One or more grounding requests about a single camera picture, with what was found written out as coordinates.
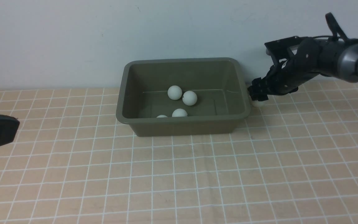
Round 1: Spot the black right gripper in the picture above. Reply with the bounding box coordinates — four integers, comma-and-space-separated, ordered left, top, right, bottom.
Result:
247, 39, 322, 102

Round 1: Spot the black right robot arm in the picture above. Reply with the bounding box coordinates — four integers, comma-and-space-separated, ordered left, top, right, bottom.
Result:
247, 36, 358, 101

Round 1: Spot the olive green plastic bin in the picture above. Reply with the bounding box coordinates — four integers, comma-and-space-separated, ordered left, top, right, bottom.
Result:
116, 57, 251, 137

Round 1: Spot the peach checkered tablecloth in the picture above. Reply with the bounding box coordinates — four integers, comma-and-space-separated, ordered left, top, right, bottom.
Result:
0, 81, 358, 224

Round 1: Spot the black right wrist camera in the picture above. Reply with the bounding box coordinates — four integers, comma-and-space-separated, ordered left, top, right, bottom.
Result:
264, 36, 307, 66

